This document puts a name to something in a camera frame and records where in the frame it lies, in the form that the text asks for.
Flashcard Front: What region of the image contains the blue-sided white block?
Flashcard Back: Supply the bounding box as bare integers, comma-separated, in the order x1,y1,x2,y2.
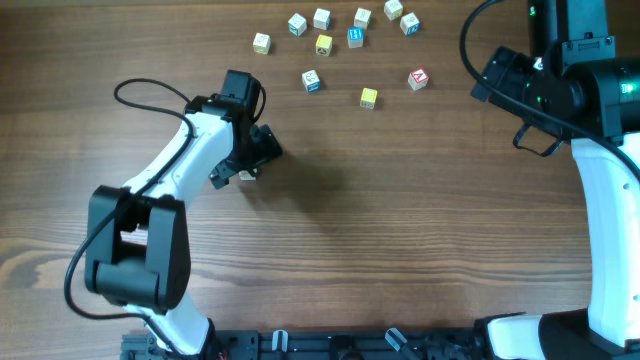
313,8,331,30

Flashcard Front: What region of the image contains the red block letter A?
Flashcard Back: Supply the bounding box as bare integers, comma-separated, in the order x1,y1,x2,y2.
408,68,430,91

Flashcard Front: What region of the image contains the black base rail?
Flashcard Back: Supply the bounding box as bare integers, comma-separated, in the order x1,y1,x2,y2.
119,327,501,360

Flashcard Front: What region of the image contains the yellow-edged block letter L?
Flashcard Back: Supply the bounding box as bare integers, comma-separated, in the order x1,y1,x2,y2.
253,33,271,55

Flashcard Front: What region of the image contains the blue letter block far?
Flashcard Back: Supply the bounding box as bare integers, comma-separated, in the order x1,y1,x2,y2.
400,13,420,36

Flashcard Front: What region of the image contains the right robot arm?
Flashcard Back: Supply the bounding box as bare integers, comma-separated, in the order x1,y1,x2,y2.
472,1,639,359

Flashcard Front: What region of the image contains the red block letter M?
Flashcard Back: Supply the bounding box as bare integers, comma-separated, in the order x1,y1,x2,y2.
238,170,257,181

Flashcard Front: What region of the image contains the blue block number 2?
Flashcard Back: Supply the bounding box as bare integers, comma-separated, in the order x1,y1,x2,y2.
302,70,321,92

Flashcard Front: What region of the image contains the green-edged white block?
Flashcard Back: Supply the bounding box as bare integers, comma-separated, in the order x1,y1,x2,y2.
288,13,307,37

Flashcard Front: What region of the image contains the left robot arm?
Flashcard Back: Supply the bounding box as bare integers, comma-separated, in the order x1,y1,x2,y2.
64,70,282,359

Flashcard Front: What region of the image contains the yellow-sided white block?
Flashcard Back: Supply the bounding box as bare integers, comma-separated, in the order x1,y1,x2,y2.
384,0,404,21

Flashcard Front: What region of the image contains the green block letter N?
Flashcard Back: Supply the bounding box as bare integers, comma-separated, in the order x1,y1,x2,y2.
354,8,372,30

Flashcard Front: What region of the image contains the blue top block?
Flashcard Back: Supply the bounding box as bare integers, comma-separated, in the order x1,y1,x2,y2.
347,27,364,48

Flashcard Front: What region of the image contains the yellow top picture block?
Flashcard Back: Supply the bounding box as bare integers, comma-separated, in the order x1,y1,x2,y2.
315,34,333,56

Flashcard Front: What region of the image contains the yellow top letter block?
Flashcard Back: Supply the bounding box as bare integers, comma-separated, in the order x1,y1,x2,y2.
360,88,378,110

